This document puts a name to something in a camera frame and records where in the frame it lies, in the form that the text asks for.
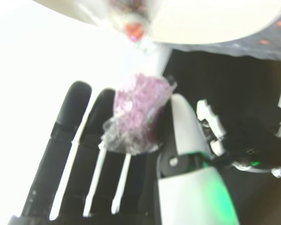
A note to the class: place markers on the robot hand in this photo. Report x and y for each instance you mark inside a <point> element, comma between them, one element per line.
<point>135,187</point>

